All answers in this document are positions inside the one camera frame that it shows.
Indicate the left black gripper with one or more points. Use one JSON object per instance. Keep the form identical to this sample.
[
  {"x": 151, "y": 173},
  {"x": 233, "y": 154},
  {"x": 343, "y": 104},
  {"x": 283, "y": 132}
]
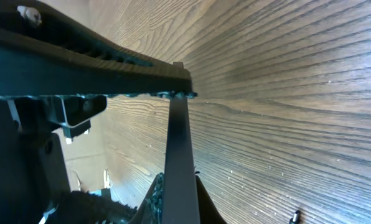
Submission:
[{"x": 32, "y": 167}]

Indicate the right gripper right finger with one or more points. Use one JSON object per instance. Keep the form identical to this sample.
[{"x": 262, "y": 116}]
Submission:
[{"x": 150, "y": 211}]

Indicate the blue Samsung Galaxy smartphone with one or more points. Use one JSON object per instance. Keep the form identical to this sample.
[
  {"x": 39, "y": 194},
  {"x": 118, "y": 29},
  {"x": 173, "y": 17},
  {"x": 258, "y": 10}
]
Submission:
[{"x": 179, "y": 200}]

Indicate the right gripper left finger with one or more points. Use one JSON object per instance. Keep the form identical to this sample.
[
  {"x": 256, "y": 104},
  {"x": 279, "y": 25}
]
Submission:
[{"x": 46, "y": 53}]

